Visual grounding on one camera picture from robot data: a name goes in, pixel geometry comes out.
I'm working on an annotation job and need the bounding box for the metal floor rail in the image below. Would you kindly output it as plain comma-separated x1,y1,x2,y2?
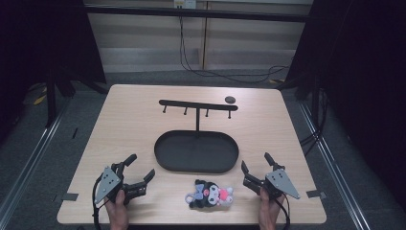
0,98,72,225
298,102,372,230

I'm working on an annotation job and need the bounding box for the person's right hand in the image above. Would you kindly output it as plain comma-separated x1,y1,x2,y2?
257,186,286,230

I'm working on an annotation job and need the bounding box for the black and pink plush toy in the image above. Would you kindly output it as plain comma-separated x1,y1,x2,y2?
184,178,235,212

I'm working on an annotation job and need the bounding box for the black metal stand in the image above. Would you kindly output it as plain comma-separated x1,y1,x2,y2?
44,67,110,129

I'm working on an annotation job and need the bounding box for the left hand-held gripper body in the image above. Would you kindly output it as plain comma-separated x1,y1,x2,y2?
94,162,148,206

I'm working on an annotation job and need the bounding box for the black power cable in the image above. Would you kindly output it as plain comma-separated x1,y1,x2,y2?
178,14,290,85

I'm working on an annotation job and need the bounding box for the person's left hand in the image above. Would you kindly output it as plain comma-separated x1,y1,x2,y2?
103,189,129,230

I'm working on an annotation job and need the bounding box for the black tape piece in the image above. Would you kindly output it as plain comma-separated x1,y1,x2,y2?
60,192,79,202
305,189,327,200

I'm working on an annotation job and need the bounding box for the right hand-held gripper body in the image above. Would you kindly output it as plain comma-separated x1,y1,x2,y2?
242,168,302,201

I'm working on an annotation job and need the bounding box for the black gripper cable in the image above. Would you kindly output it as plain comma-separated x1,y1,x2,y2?
91,176,108,230
277,193,292,230

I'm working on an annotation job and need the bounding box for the black horizontal beam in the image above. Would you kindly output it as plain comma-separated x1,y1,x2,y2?
83,4,312,24

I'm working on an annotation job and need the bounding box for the black curtain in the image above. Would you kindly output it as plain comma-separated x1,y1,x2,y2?
282,0,406,213
0,0,108,143

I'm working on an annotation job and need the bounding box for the bundle of black cables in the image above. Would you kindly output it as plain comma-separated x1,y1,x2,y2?
299,88,330,158

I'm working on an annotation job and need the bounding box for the black hook rack with tray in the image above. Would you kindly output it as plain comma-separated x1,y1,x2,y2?
153,99,240,174

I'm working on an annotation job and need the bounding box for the white wall socket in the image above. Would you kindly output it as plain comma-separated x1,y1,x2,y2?
172,0,197,10

